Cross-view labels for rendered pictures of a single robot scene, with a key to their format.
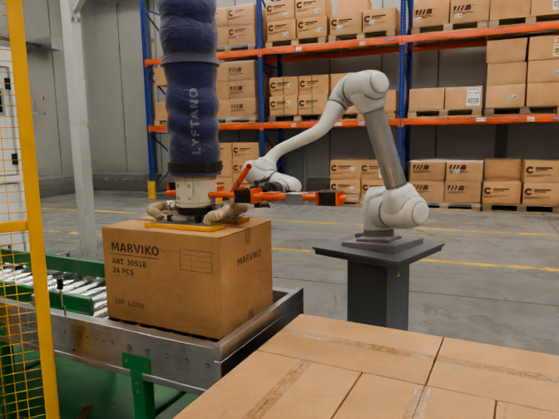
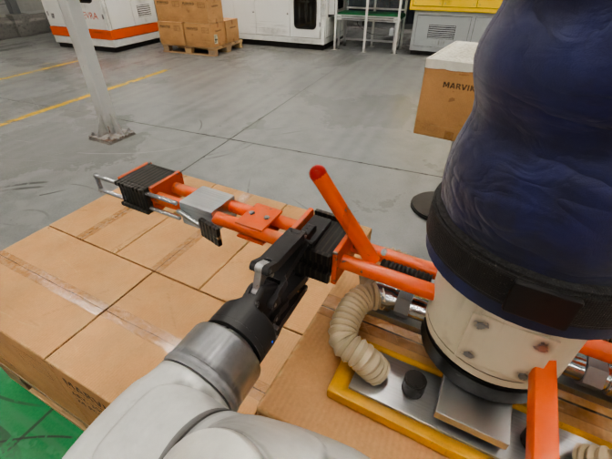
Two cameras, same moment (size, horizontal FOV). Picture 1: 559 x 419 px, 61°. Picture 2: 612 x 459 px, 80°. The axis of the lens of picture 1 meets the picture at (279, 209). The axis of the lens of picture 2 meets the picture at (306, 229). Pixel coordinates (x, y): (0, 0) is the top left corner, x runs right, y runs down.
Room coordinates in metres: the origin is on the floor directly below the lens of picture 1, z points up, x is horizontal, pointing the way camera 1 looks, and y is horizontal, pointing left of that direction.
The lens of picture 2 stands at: (2.31, 0.11, 1.42)
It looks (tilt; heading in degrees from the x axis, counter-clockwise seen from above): 37 degrees down; 181
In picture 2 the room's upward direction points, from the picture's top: straight up
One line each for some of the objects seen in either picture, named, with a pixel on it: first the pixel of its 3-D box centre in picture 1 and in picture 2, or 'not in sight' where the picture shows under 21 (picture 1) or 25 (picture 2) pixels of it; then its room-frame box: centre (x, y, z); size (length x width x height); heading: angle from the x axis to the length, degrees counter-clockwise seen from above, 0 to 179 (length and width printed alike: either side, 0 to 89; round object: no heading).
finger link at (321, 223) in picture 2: not in sight; (312, 231); (1.89, 0.11, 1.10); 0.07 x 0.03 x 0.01; 153
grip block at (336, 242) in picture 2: (248, 194); (321, 244); (1.89, 0.12, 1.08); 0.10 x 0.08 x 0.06; 153
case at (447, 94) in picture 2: not in sight; (470, 89); (0.13, 1.03, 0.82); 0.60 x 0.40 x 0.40; 148
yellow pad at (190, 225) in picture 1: (184, 221); not in sight; (1.92, 0.39, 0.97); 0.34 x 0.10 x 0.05; 63
